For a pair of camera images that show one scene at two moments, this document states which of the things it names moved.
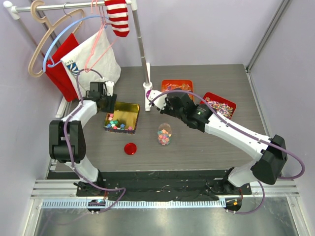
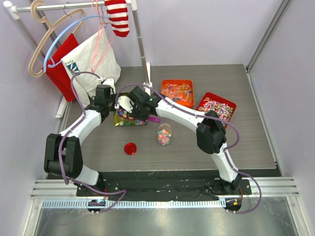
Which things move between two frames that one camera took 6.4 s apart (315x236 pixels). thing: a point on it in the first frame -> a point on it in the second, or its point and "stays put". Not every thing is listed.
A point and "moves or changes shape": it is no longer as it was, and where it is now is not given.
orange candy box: (186, 85) stays put
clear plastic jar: (164, 133) stays put
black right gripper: (165, 110) -> (133, 114)
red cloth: (56, 73) stays put
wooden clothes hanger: (50, 28) stays put
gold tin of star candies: (124, 119) moves or changes shape
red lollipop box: (224, 106) stays put
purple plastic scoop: (147, 93) moves or changes shape
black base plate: (171, 185) stays put
